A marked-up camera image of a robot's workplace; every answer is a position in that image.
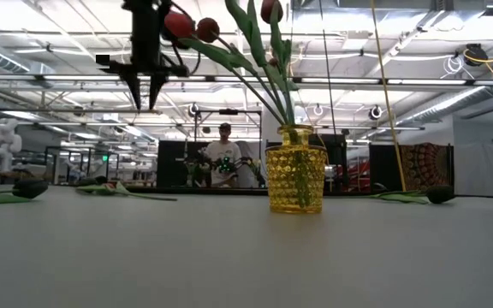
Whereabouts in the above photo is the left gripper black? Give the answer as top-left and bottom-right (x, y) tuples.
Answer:
(95, 0), (190, 112)

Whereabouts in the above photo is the maroon artificial tulip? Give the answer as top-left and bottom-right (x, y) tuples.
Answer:
(180, 17), (286, 126)

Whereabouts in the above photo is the yellow textured glass vase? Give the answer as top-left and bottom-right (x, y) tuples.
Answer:
(264, 123), (329, 215)

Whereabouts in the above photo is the black curtain panel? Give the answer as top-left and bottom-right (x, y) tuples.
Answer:
(157, 139), (207, 188)
(369, 143), (404, 189)

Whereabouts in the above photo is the horizontal ceiling pipe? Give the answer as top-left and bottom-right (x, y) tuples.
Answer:
(0, 106), (163, 116)

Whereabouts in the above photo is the person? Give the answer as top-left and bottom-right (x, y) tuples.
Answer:
(203, 122), (243, 188)

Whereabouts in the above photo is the black background robot gripper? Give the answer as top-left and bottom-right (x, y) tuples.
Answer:
(186, 156), (268, 188)

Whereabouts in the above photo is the white humanoid robot figure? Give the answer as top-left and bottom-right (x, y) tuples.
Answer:
(0, 118), (23, 173)

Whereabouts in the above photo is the black partition panel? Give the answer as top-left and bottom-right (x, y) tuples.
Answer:
(326, 133), (348, 192)

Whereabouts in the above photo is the red storage rack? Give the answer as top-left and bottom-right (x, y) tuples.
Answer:
(345, 158), (371, 193)

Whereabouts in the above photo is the mandala pattern tapestry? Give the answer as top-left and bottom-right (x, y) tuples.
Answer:
(400, 143), (452, 193)

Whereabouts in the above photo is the black frame rig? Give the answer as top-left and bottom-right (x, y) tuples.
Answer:
(193, 108), (264, 189)

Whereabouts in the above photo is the long ceiling light rail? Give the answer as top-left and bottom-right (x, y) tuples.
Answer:
(0, 73), (493, 86)

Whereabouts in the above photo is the black hanging cable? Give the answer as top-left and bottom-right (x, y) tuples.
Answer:
(318, 0), (338, 139)

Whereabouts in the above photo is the yellow hanging cord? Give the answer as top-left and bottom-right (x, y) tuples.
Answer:
(370, 0), (407, 192)

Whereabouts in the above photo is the black ceiling cable reel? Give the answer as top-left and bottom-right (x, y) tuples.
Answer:
(463, 42), (490, 68)

